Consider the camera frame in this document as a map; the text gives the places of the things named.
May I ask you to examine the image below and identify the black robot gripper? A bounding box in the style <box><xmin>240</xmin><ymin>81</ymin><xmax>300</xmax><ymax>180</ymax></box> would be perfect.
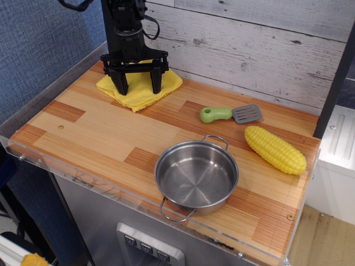
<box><xmin>100</xmin><ymin>32</ymin><xmax>169</xmax><ymax>95</ymax></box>

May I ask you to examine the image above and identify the yellow cloth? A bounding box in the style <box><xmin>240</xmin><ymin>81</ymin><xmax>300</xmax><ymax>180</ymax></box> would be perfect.
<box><xmin>96</xmin><ymin>70</ymin><xmax>182</xmax><ymax>112</ymax></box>

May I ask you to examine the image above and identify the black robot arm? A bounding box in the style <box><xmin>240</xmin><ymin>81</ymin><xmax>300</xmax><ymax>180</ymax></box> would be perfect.
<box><xmin>100</xmin><ymin>1</ymin><xmax>169</xmax><ymax>95</ymax></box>

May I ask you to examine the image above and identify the green grey toy spatula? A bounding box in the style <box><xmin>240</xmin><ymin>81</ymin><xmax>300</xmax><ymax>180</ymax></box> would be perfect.
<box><xmin>200</xmin><ymin>104</ymin><xmax>262</xmax><ymax>125</ymax></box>

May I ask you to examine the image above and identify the stainless steel pot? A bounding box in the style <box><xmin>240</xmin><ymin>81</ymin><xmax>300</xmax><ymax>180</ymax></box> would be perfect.
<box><xmin>154</xmin><ymin>136</ymin><xmax>239</xmax><ymax>223</ymax></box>

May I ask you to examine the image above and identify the clear acrylic table guard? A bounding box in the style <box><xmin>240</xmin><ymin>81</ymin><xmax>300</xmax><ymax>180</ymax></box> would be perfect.
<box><xmin>1</xmin><ymin>45</ymin><xmax>320</xmax><ymax>265</ymax></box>

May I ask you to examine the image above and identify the yellow plastic toy corn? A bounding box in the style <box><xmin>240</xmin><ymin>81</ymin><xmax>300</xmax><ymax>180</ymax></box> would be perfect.
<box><xmin>244</xmin><ymin>126</ymin><xmax>307</xmax><ymax>175</ymax></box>

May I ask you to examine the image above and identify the silver button control panel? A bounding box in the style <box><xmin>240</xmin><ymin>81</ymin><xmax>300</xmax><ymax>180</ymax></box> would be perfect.
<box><xmin>116</xmin><ymin>222</ymin><xmax>185</xmax><ymax>265</ymax></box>

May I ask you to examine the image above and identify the yellow black object bottom left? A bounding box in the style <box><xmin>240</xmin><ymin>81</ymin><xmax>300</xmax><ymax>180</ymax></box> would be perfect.
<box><xmin>0</xmin><ymin>253</ymin><xmax>53</xmax><ymax>266</ymax></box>

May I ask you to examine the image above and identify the white metal side unit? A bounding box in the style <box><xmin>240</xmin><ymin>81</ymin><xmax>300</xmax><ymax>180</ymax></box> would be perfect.
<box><xmin>305</xmin><ymin>105</ymin><xmax>354</xmax><ymax>224</ymax></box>

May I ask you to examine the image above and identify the black right frame post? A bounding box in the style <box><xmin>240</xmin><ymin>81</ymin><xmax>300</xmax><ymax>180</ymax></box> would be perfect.
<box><xmin>313</xmin><ymin>0</ymin><xmax>355</xmax><ymax>139</ymax></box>

